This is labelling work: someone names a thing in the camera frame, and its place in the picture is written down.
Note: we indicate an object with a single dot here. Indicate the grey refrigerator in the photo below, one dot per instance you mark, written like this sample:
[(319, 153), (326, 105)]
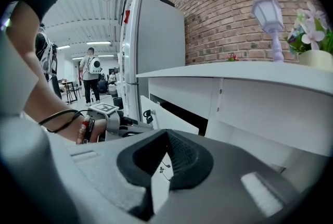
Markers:
[(158, 43)]

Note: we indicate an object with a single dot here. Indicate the white backpack round window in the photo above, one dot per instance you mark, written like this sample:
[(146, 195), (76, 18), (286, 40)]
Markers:
[(95, 65)]

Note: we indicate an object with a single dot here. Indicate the person's left hand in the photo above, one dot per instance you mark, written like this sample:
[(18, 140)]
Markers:
[(100, 126)]

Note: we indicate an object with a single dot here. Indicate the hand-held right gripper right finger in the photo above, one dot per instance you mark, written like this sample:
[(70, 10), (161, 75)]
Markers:
[(234, 178)]

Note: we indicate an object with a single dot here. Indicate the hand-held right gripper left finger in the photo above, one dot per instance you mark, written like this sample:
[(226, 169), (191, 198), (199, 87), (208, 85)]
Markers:
[(91, 178)]

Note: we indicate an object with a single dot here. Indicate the wooden drawer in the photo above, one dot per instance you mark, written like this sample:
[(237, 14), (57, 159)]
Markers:
[(169, 118)]

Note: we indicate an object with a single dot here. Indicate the long ceiling light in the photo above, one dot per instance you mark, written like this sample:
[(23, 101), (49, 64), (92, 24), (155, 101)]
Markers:
[(99, 43)]

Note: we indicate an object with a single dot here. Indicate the pink white flowers in pot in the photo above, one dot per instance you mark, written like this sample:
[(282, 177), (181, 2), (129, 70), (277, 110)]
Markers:
[(312, 35)]

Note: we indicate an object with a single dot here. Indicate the black printed wristband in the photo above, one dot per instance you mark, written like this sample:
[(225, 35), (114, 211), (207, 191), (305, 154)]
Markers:
[(89, 130)]

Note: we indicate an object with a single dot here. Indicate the red tag on refrigerator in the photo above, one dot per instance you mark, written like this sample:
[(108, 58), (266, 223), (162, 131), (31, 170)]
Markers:
[(127, 16)]

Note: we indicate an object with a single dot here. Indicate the person's left forearm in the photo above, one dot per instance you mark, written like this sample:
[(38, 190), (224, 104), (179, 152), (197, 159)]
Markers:
[(33, 74)]

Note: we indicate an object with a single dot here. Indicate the white desk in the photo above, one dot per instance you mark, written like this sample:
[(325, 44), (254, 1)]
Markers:
[(260, 72)]

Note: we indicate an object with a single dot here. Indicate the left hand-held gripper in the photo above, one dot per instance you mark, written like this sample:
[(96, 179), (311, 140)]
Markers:
[(112, 126)]

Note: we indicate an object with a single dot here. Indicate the black round bin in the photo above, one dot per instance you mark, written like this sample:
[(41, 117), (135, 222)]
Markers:
[(117, 103)]

